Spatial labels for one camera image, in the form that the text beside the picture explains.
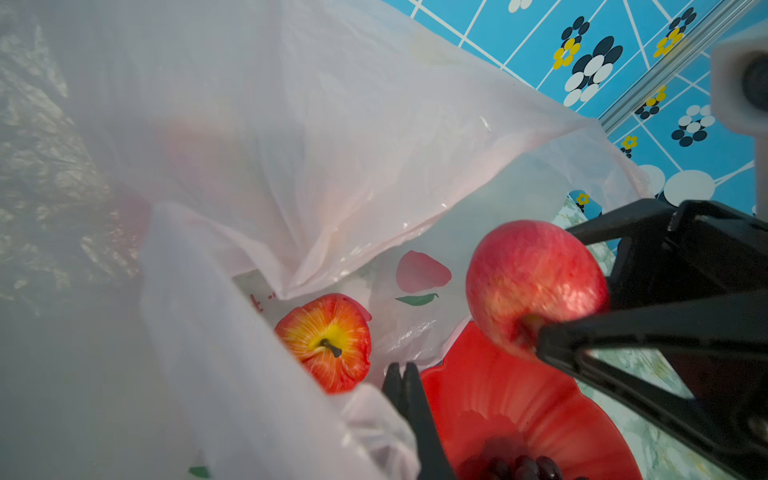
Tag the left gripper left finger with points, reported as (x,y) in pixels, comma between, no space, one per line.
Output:
(393,389)

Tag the dark purple grape bunch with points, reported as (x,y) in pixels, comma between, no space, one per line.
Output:
(523,467)

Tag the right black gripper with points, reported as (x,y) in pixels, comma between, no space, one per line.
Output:
(690,282)

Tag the right aluminium corner post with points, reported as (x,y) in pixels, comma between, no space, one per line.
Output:
(710,28)

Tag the small red orange fruit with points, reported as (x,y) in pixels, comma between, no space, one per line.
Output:
(330,337)

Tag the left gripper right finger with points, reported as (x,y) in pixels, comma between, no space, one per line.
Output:
(415,408)

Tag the pink plastic bag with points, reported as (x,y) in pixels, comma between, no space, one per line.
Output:
(178,176)

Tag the pink red apple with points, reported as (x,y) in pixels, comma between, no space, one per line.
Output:
(525,275)

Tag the red flower-shaped plate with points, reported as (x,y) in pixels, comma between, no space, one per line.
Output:
(487,404)

